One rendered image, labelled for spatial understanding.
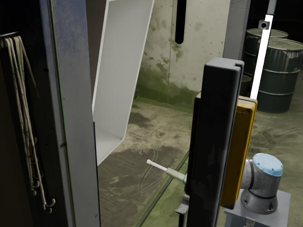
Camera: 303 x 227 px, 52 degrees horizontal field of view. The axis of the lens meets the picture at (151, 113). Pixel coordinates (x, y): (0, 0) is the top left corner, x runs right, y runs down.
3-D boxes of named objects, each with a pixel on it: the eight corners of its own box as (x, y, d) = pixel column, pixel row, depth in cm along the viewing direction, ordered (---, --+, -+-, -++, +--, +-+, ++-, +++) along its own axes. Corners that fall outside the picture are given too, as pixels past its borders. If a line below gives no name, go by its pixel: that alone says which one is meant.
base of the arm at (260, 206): (279, 196, 170) (282, 182, 166) (275, 219, 155) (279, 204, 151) (244, 185, 178) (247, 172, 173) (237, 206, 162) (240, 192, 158)
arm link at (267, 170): (282, 197, 155) (290, 170, 147) (247, 196, 155) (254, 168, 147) (272, 178, 169) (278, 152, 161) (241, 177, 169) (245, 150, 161)
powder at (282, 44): (256, 38, 418) (257, 38, 418) (299, 42, 409) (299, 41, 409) (261, 48, 371) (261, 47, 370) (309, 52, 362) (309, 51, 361)
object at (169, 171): (200, 194, 256) (204, 183, 237) (198, 199, 253) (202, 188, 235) (148, 169, 268) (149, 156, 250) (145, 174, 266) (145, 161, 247)
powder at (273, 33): (291, 34, 455) (291, 33, 454) (281, 40, 415) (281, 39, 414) (254, 28, 482) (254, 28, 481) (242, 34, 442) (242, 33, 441)
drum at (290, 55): (245, 96, 459) (255, 36, 419) (285, 100, 449) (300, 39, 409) (247, 113, 408) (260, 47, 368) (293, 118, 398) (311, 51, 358)
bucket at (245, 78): (245, 101, 442) (249, 83, 429) (226, 97, 453) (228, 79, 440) (250, 93, 467) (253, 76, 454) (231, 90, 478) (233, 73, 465)
